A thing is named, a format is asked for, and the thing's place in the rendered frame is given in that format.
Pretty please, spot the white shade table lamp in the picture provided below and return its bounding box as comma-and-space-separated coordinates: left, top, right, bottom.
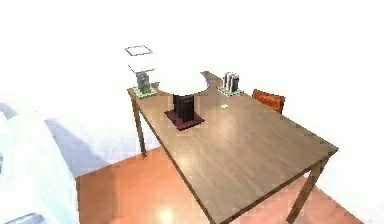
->
159, 63, 212, 132

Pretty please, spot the grey statue on green base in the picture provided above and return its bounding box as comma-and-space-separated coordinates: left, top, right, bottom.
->
132, 71, 159, 99

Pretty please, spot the brown wooden table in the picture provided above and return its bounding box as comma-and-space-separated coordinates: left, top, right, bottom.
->
127, 70, 340, 224

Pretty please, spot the orange chair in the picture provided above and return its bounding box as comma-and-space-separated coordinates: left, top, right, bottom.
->
251, 88, 286, 115

